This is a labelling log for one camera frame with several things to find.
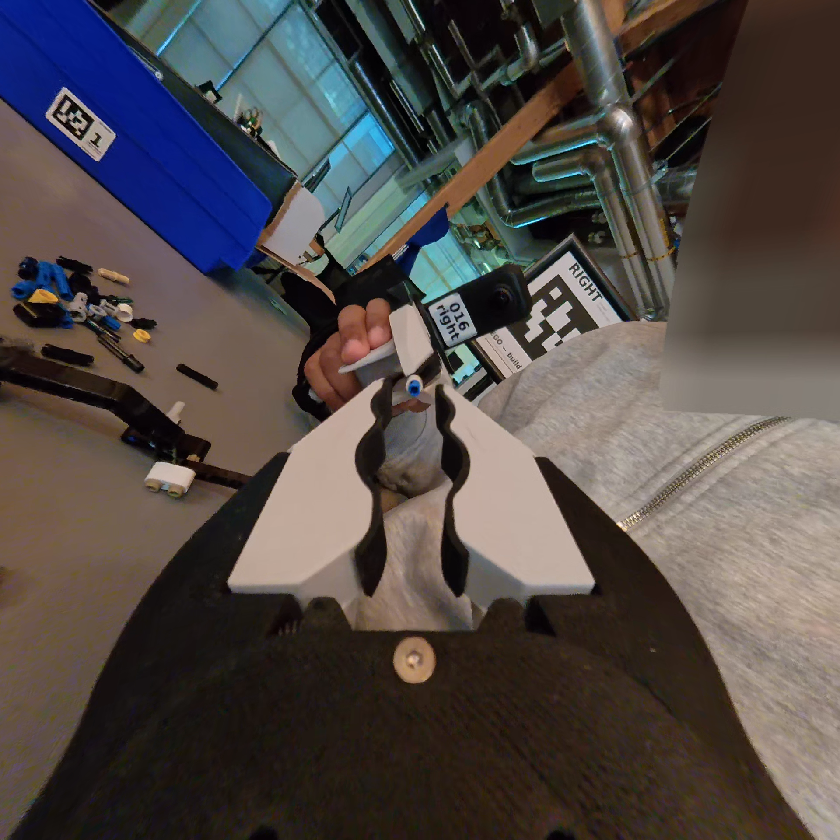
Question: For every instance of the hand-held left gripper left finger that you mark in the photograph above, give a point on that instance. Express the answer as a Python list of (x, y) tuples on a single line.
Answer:
[(302, 525)]

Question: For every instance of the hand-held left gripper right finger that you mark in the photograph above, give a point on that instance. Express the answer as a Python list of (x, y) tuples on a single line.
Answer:
[(525, 525)]

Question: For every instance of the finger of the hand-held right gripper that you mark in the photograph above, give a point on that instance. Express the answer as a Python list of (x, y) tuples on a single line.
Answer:
[(367, 361), (412, 341)]

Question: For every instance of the blue and grey lego pin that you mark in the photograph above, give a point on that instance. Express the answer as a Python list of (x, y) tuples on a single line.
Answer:
[(410, 385)]

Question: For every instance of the person's right forearm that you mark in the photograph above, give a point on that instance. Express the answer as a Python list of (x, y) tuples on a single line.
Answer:
[(417, 453)]

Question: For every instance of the white lego block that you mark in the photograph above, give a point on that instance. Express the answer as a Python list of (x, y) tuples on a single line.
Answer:
[(169, 478)]

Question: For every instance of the white lego pin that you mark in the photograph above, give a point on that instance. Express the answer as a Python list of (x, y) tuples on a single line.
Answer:
[(176, 413)]

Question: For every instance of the black lego pin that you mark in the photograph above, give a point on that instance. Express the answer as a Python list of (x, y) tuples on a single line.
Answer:
[(197, 376), (123, 354), (67, 355)]

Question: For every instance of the beige lego pin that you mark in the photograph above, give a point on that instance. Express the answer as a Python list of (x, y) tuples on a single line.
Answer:
[(113, 275)]

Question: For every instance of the cluster of small lego pins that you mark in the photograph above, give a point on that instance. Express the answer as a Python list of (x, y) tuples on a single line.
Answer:
[(59, 295)]

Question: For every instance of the person's right hand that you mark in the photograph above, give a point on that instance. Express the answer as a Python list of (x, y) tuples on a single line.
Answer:
[(348, 334)]

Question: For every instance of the framed marker sign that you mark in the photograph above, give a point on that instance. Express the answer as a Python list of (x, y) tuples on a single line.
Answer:
[(571, 308)]

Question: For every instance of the blue plastic part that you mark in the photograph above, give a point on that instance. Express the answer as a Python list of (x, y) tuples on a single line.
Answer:
[(426, 239)]

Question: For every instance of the person's grey hoodie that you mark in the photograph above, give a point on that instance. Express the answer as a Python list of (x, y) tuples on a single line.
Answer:
[(656, 525)]

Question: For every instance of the wooden beam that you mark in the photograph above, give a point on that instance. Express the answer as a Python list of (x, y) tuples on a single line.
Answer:
[(499, 151)]

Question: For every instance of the white cardboard box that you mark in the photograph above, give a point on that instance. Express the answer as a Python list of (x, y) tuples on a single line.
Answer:
[(295, 223)]

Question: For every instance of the silver ventilation pipes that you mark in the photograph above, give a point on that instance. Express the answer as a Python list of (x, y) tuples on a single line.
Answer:
[(610, 144)]

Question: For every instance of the large glass window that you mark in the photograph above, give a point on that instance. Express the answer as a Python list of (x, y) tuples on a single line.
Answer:
[(315, 98)]

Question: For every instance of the blue plastic bin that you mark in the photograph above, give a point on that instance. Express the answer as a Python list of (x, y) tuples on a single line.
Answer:
[(131, 164)]

